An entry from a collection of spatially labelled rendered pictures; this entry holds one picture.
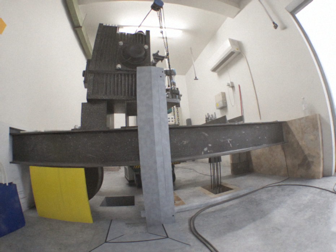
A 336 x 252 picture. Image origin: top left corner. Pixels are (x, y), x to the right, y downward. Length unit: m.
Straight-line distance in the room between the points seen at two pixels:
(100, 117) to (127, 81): 0.34
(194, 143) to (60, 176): 1.01
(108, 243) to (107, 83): 1.02
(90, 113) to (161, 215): 0.84
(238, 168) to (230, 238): 1.55
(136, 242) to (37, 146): 1.00
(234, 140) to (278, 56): 1.37
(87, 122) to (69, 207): 0.64
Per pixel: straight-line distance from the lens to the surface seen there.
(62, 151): 1.18
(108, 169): 3.65
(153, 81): 0.97
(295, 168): 1.91
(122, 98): 1.07
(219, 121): 1.32
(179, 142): 1.09
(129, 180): 2.06
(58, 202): 1.20
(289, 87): 2.03
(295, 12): 2.43
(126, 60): 1.16
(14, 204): 1.18
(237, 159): 2.28
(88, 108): 1.12
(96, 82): 1.13
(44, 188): 1.23
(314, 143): 1.76
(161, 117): 0.91
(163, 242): 0.84
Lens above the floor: 0.52
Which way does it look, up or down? 8 degrees up
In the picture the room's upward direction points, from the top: 4 degrees counter-clockwise
